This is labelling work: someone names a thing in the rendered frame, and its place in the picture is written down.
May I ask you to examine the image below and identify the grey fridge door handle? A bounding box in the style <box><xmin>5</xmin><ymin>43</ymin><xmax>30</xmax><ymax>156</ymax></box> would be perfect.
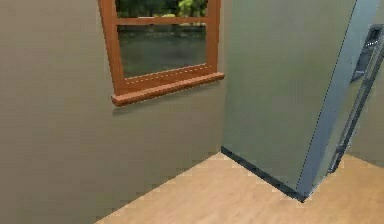
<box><xmin>328</xmin><ymin>39</ymin><xmax>384</xmax><ymax>174</ymax></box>

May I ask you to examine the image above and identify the grey steel fridge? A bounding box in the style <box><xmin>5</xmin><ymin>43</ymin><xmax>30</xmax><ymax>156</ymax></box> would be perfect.
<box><xmin>220</xmin><ymin>0</ymin><xmax>384</xmax><ymax>204</ymax></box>

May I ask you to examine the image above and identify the brown wooden framed window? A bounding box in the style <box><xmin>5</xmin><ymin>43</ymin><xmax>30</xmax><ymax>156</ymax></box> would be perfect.
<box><xmin>97</xmin><ymin>0</ymin><xmax>226</xmax><ymax>108</ymax></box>

